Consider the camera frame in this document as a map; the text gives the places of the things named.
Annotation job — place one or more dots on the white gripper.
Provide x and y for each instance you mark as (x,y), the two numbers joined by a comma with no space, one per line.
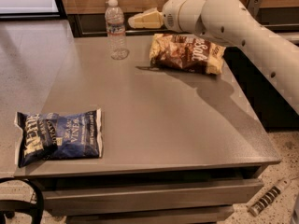
(170,13)

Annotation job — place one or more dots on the white power strip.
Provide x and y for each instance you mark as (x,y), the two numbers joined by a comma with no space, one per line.
(269,197)

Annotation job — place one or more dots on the black chair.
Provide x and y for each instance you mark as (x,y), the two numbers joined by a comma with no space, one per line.
(34,210)

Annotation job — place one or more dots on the metal wall bracket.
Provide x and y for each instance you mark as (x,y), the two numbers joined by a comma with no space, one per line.
(253,7)

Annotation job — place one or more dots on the clear plastic water bottle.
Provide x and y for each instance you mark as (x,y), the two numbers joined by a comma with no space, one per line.
(115,24)

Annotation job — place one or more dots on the brown chip bag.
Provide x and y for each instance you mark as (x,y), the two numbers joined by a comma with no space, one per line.
(185,53)

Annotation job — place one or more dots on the grey drawer front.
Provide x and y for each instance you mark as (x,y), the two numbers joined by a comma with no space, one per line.
(150,197)

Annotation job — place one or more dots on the blue chip bag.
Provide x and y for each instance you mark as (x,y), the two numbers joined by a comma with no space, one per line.
(56,137)

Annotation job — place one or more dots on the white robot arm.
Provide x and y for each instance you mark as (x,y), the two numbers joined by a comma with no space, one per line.
(228,23)

